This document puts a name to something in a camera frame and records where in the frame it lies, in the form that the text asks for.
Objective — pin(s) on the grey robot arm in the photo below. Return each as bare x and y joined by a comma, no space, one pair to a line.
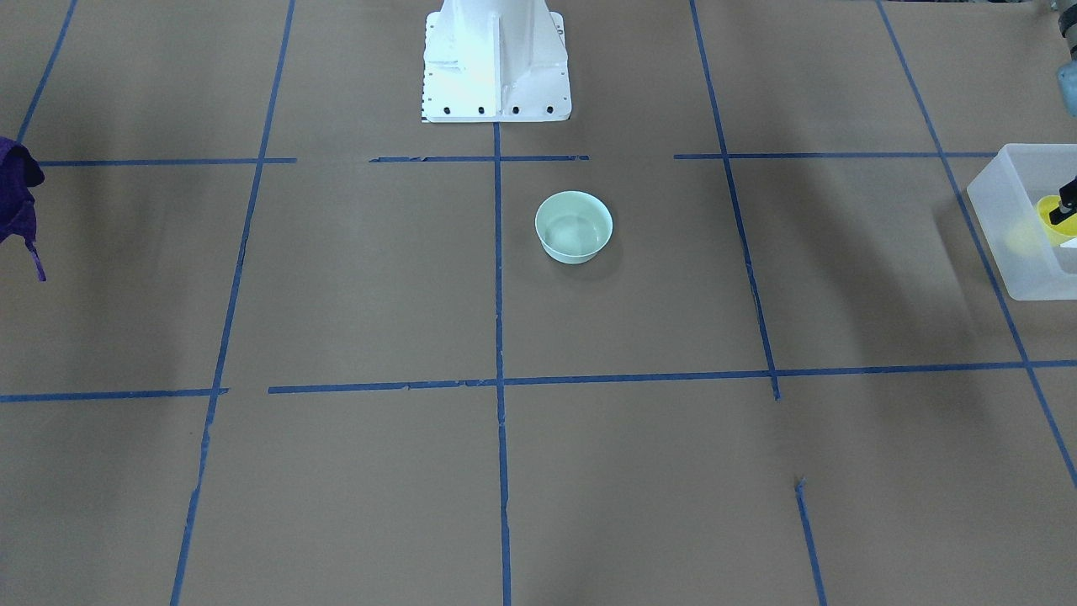
1066,78

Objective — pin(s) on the purple cloth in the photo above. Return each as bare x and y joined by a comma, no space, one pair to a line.
19,174

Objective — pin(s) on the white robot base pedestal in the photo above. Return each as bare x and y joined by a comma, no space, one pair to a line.
495,62

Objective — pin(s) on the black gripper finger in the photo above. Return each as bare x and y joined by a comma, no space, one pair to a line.
1066,205

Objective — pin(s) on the translucent plastic box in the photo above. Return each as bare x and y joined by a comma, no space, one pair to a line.
1020,175

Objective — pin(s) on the yellow plastic cup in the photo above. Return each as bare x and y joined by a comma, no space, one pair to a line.
1041,229

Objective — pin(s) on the light green bowl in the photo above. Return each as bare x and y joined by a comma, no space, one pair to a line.
573,226

